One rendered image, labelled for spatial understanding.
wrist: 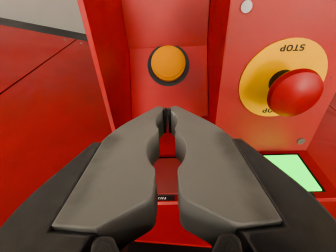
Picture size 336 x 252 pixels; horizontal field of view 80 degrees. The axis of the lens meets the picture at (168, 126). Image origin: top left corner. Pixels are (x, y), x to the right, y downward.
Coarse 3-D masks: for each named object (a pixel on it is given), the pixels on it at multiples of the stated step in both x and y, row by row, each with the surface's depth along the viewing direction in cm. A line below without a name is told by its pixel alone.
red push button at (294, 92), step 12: (276, 72) 17; (288, 72) 15; (300, 72) 14; (312, 72) 14; (276, 84) 15; (288, 84) 15; (300, 84) 15; (312, 84) 15; (276, 96) 15; (288, 96) 15; (300, 96) 15; (312, 96) 15; (276, 108) 16; (288, 108) 16; (300, 108) 16
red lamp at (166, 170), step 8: (160, 160) 22; (168, 160) 22; (176, 160) 22; (160, 168) 21; (168, 168) 21; (176, 168) 21; (160, 176) 20; (168, 176) 20; (176, 176) 20; (160, 184) 19; (168, 184) 19; (176, 184) 19; (160, 192) 19; (168, 192) 19; (176, 192) 19
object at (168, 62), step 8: (160, 48) 22; (168, 48) 22; (176, 48) 22; (152, 56) 22; (160, 56) 22; (168, 56) 22; (176, 56) 22; (152, 64) 22; (160, 64) 22; (168, 64) 22; (176, 64) 22; (184, 64) 22; (160, 72) 22; (168, 72) 22; (176, 72) 22; (168, 80) 23
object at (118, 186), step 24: (144, 120) 10; (120, 144) 8; (144, 144) 8; (96, 168) 7; (120, 168) 7; (144, 168) 7; (72, 192) 6; (96, 192) 6; (120, 192) 6; (144, 192) 6; (72, 216) 6; (96, 216) 6; (120, 216) 6; (144, 216) 6; (120, 240) 6
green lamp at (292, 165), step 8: (272, 160) 21; (280, 160) 21; (288, 160) 21; (296, 160) 21; (280, 168) 20; (288, 168) 20; (296, 168) 20; (304, 168) 20; (296, 176) 19; (304, 176) 19; (312, 176) 19; (304, 184) 19; (312, 184) 19
